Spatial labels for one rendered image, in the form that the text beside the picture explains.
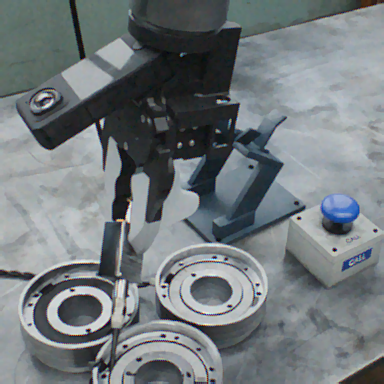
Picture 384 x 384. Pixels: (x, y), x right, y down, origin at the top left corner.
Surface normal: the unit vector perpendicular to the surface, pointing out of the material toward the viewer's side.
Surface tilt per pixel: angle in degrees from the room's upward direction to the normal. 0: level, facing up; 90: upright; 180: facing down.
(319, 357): 0
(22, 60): 90
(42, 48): 90
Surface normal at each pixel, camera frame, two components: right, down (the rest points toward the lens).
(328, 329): 0.07, -0.83
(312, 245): -0.81, 0.27
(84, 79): -0.23, -0.65
